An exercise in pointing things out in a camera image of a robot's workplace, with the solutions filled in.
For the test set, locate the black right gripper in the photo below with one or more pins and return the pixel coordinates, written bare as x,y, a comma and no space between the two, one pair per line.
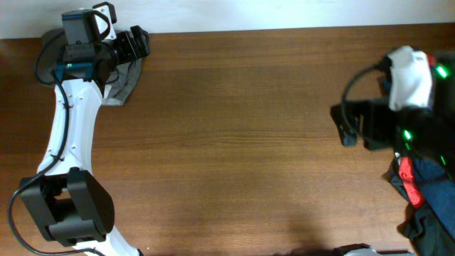
375,112

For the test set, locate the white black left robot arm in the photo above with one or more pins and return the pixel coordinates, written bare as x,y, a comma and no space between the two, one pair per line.
66,202

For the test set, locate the dark green garment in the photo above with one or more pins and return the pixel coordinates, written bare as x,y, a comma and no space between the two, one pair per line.
430,228

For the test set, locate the red garment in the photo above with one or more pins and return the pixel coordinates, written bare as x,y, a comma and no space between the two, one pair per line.
406,173

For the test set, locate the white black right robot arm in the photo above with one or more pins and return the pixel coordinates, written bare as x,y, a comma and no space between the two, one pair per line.
374,82

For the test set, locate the navy blue garment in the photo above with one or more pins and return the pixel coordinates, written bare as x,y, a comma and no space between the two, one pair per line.
427,135

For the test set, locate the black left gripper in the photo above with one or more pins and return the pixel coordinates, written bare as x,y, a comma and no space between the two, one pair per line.
130,52

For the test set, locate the grey shorts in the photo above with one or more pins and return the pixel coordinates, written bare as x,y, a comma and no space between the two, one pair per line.
120,84

